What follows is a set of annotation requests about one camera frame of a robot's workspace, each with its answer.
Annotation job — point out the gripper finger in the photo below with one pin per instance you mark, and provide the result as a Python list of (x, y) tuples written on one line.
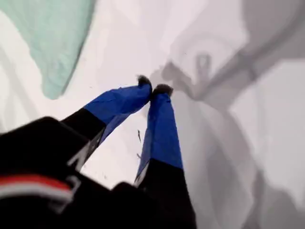
[(162, 143), (119, 102)]

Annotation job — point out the pale green T-shirt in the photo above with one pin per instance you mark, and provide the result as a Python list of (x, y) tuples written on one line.
[(52, 40)]

